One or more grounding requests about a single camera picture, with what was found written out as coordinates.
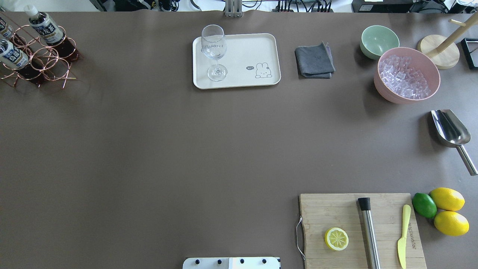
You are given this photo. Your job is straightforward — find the wine glass on tray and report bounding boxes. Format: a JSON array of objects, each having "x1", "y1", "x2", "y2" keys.
[{"x1": 201, "y1": 24, "x2": 228, "y2": 81}]

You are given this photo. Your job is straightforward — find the tea bottle two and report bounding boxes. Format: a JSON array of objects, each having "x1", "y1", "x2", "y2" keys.
[{"x1": 0, "y1": 39, "x2": 44, "y2": 85}]

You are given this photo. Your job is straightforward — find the copper wire bottle basket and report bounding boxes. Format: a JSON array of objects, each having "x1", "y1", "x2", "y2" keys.
[{"x1": 1, "y1": 25, "x2": 78, "y2": 89}]

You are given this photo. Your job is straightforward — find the yellow plastic knife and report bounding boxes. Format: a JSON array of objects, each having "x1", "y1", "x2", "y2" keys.
[{"x1": 397, "y1": 204, "x2": 411, "y2": 269}]

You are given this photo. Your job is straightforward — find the tea bottle one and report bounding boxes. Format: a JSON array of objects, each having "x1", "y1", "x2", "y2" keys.
[{"x1": 24, "y1": 4, "x2": 79, "y2": 63}]

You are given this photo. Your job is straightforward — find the grey folded cloth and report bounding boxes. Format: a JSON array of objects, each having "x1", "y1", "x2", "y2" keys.
[{"x1": 294, "y1": 42, "x2": 336, "y2": 79}]

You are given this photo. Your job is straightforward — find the yellow lemon right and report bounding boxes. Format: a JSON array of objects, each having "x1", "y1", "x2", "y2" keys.
[{"x1": 434, "y1": 211, "x2": 469, "y2": 236}]

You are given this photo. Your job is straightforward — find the tea bottle three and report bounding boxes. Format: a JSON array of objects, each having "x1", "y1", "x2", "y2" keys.
[{"x1": 0, "y1": 17, "x2": 14, "y2": 41}]

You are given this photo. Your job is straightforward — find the green lime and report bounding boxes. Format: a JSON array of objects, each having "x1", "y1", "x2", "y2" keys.
[{"x1": 412, "y1": 192, "x2": 437, "y2": 219}]

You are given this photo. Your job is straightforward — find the half lemon slice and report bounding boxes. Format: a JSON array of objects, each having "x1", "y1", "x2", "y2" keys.
[{"x1": 324, "y1": 228, "x2": 349, "y2": 251}]

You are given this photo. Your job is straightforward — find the steel ice scoop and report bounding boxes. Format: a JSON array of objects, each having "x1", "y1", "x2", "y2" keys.
[{"x1": 430, "y1": 109, "x2": 478, "y2": 176}]

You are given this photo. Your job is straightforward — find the steel muddler black tip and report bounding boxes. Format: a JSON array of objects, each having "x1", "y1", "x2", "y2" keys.
[{"x1": 357, "y1": 197, "x2": 381, "y2": 269}]

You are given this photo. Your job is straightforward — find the aluminium frame post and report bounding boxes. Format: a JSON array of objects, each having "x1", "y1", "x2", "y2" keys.
[{"x1": 224, "y1": 0, "x2": 243, "y2": 18}]

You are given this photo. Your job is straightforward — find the black wine glass rack tray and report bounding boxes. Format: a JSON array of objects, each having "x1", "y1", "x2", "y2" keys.
[{"x1": 460, "y1": 38, "x2": 478, "y2": 70}]

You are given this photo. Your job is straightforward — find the yellow lemon left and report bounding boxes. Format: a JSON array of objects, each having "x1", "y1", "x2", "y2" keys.
[{"x1": 429, "y1": 187, "x2": 465, "y2": 211}]

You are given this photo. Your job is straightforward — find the yellow lemon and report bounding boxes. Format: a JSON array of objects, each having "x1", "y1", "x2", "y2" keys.
[
  {"x1": 434, "y1": 211, "x2": 469, "y2": 236},
  {"x1": 429, "y1": 187, "x2": 465, "y2": 211}
]

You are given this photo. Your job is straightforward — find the wooden cup tree stand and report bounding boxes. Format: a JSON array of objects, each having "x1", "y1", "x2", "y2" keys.
[{"x1": 417, "y1": 13, "x2": 478, "y2": 69}]

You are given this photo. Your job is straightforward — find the green bowl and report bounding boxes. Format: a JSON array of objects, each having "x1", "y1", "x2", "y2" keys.
[{"x1": 360, "y1": 25, "x2": 400, "y2": 60}]

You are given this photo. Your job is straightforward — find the white rabbit tray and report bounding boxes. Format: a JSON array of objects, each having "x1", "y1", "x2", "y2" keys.
[{"x1": 192, "y1": 33, "x2": 281, "y2": 90}]

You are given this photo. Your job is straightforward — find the bamboo cutting board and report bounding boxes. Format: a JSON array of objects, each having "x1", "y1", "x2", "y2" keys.
[{"x1": 299, "y1": 194, "x2": 412, "y2": 269}]

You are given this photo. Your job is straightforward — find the pink bowl of ice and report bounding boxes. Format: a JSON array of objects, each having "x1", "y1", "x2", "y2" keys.
[{"x1": 374, "y1": 47, "x2": 441, "y2": 104}]

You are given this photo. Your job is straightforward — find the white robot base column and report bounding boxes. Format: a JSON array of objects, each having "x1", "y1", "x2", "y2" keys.
[{"x1": 182, "y1": 256, "x2": 281, "y2": 269}]

